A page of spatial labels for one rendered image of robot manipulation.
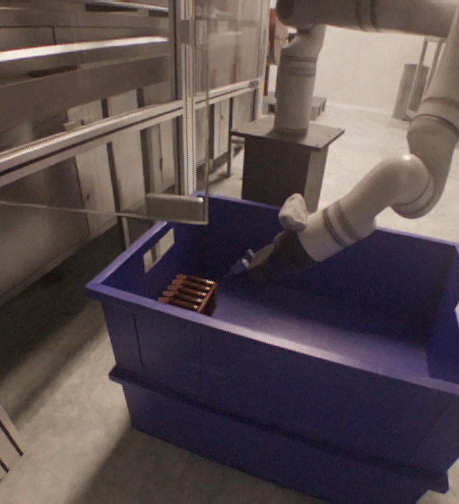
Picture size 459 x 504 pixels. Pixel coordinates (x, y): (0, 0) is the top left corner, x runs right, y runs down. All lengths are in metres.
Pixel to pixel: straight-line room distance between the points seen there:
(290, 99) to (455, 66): 0.44
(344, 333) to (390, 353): 0.10
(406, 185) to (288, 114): 0.50
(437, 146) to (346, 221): 0.16
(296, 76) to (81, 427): 0.96
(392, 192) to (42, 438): 0.86
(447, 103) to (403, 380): 0.36
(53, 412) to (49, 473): 0.15
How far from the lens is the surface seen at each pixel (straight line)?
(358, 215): 0.51
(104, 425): 0.91
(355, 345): 0.78
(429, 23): 0.74
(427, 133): 0.53
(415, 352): 0.82
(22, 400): 1.01
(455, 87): 0.56
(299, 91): 0.91
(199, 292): 0.72
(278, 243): 0.57
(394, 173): 0.49
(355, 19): 0.79
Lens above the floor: 0.76
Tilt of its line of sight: 33 degrees down
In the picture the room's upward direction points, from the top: 3 degrees clockwise
